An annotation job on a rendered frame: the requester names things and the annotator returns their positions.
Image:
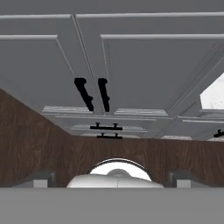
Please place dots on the grey cupboard door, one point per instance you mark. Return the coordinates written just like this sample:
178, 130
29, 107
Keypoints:
38, 64
145, 67

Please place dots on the white round object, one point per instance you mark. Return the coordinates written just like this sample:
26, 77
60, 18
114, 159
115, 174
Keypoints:
116, 178

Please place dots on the grey drawer front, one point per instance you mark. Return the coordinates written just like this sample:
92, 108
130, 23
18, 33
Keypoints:
131, 116
192, 125
84, 128

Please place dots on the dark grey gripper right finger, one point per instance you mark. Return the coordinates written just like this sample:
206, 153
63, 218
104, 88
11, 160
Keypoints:
182, 178

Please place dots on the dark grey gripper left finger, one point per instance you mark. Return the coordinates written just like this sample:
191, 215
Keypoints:
40, 178

